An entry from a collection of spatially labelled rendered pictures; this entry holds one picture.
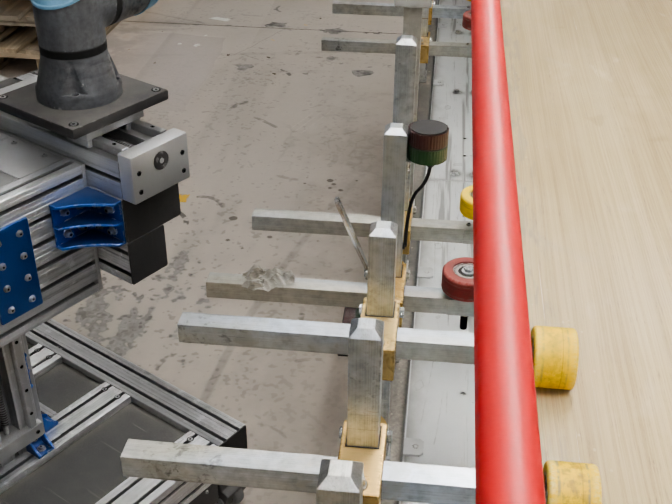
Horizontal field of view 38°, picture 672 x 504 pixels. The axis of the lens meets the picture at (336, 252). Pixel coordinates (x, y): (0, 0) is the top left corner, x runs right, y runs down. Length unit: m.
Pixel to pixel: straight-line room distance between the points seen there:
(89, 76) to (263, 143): 2.30
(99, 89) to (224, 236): 1.67
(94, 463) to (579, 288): 1.18
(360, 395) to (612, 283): 0.61
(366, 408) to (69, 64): 0.92
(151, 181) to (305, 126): 2.47
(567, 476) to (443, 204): 1.29
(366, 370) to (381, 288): 0.26
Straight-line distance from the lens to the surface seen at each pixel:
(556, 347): 1.26
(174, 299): 3.06
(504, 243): 0.15
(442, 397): 1.71
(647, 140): 2.03
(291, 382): 2.71
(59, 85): 1.76
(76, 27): 1.73
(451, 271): 1.51
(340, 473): 0.79
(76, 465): 2.24
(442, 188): 2.35
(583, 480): 1.08
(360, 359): 1.02
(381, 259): 1.24
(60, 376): 2.48
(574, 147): 1.96
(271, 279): 1.54
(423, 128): 1.44
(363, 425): 1.08
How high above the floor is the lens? 1.72
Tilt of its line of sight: 32 degrees down
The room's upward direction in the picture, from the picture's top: straight up
